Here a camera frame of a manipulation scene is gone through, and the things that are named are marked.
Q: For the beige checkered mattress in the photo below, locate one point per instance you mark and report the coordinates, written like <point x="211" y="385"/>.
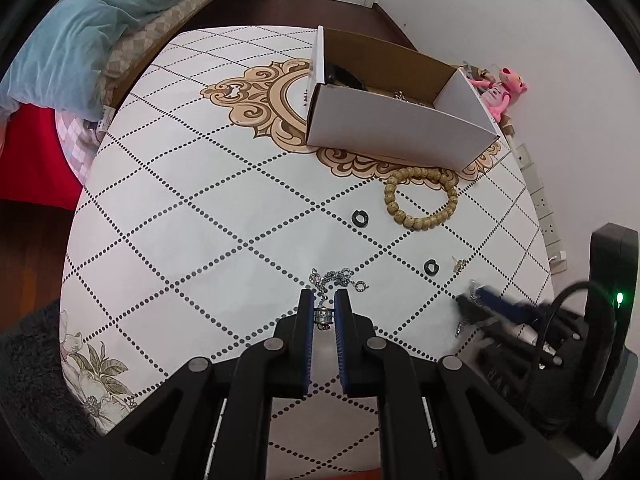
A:
<point x="135" y="49"/>

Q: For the white wall power strip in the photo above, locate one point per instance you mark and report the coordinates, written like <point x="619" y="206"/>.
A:
<point x="557" y="257"/>

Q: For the white diamond pattern tablecloth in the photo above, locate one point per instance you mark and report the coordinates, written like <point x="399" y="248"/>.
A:
<point x="205" y="216"/>

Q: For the pink panther plush toy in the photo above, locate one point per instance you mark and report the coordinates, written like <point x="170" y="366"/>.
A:
<point x="497" y="94"/>

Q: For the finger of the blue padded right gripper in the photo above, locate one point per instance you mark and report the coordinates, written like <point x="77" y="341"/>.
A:
<point x="489" y="298"/>
<point x="472" y="313"/>

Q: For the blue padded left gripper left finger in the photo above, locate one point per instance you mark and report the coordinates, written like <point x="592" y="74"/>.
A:
<point x="304" y="337"/>

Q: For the teal blue duvet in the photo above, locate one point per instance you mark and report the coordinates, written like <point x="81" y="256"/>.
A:
<point x="61" y="63"/>

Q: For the red cloth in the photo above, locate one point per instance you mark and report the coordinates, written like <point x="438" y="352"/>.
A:
<point x="33" y="167"/>

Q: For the black fluffy fabric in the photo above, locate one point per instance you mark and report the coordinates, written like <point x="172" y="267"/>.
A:
<point x="47" y="422"/>

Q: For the white cardboard box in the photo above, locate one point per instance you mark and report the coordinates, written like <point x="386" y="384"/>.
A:
<point x="375" y="98"/>

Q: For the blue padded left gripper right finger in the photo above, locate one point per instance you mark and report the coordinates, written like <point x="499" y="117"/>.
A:
<point x="345" y="336"/>

